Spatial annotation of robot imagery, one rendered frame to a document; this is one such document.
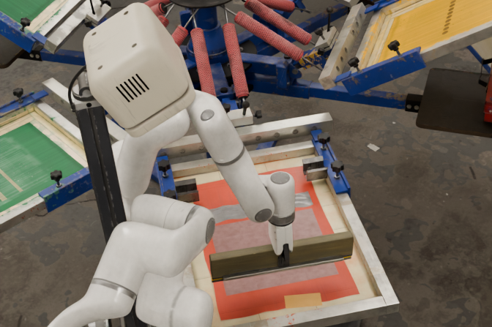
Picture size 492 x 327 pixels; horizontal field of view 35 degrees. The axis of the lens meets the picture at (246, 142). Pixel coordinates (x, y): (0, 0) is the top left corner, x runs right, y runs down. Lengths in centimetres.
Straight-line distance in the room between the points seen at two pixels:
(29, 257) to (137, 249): 261
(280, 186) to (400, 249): 186
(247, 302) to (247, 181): 51
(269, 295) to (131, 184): 66
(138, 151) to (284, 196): 43
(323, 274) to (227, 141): 68
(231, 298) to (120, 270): 96
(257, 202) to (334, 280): 52
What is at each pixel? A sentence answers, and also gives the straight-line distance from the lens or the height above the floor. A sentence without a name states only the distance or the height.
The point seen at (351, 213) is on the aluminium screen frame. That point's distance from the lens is 254.
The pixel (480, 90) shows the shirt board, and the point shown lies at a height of 95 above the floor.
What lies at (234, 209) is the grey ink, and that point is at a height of 96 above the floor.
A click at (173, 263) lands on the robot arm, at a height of 170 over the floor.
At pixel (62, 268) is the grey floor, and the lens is 391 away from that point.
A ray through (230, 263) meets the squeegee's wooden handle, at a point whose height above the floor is 113.
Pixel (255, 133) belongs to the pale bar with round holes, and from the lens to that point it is 279.
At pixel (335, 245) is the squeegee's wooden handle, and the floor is 112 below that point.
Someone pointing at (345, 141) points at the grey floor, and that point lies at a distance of 445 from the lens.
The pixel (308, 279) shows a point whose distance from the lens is 238.
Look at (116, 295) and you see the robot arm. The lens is 142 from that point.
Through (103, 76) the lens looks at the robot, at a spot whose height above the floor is 199.
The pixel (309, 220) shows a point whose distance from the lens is 256.
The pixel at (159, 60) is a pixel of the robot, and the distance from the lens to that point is 137.
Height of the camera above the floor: 271
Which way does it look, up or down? 37 degrees down
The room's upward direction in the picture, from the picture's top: 4 degrees counter-clockwise
